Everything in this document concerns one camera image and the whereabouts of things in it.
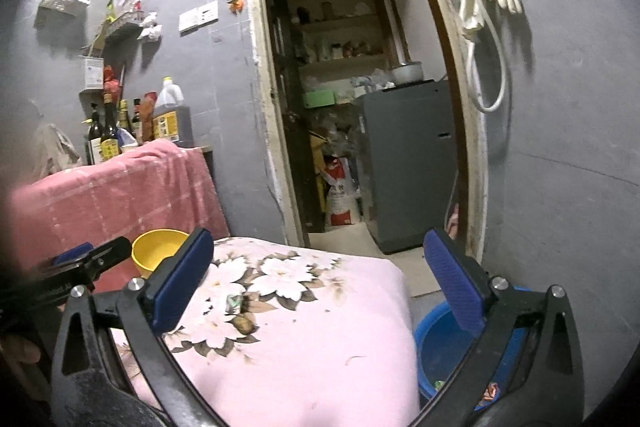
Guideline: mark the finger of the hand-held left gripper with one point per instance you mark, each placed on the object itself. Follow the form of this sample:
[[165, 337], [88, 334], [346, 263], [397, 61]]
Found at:
[[107, 254], [72, 254]]

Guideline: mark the pink floral table cover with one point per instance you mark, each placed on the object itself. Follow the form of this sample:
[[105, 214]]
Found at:
[[310, 332]]

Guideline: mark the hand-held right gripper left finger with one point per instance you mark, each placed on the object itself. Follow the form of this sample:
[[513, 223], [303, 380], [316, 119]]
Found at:
[[180, 277]]

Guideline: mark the person's left hand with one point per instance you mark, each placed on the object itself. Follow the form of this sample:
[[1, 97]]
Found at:
[[20, 349]]

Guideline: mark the green box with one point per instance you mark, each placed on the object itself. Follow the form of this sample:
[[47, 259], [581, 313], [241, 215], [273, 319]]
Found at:
[[318, 98]]

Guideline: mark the pink plaid towel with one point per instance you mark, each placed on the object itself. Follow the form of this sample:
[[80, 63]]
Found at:
[[125, 197]]

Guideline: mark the yellow bowl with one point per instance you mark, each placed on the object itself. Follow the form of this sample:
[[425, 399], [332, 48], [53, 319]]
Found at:
[[155, 252]]

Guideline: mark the orange wall hook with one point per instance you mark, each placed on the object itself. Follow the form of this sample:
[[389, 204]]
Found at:
[[236, 3]]

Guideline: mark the metal pot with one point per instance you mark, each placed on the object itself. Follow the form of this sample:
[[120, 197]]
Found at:
[[407, 73]]

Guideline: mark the white wall box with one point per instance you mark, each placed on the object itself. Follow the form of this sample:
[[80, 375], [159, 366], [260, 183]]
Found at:
[[93, 73]]

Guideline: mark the red white sack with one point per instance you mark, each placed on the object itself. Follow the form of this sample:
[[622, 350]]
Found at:
[[342, 199]]

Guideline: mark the grey appliance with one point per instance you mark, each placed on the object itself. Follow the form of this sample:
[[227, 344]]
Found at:
[[410, 167]]

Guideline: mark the dark sauce bottle yellow label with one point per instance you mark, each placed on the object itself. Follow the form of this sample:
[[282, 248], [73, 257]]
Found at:
[[110, 142]]

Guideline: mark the small brown bottle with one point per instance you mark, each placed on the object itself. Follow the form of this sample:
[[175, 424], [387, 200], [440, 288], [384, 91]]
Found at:
[[136, 119], [125, 117]]

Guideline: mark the grey hanging cloth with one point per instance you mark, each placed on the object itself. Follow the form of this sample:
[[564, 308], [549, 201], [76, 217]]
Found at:
[[52, 149]]

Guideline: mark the white plastic bag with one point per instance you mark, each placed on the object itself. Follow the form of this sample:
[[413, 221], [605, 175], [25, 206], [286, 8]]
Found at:
[[150, 28]]

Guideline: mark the wooden shelf unit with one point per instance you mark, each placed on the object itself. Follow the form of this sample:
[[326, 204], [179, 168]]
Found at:
[[345, 24]]

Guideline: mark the small grey green scrap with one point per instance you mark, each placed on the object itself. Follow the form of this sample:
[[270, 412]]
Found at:
[[233, 303]]

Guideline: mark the large oil jug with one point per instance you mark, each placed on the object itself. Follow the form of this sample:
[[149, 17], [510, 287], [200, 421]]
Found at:
[[172, 122]]

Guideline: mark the blue plastic basin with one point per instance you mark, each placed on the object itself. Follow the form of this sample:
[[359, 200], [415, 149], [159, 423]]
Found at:
[[440, 347]]

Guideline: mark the red foil wrapper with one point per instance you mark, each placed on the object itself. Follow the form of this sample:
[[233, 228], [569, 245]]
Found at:
[[491, 389]]

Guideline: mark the wooden door frame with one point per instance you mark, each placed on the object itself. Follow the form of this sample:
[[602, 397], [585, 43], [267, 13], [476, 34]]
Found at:
[[265, 107]]

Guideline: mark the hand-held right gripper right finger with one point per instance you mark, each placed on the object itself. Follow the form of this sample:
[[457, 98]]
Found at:
[[455, 282]]

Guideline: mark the green white candy wrapper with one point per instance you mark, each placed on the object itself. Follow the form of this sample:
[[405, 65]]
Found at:
[[440, 384]]

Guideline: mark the white wall switch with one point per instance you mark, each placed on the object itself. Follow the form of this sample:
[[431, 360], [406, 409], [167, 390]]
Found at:
[[198, 16]]

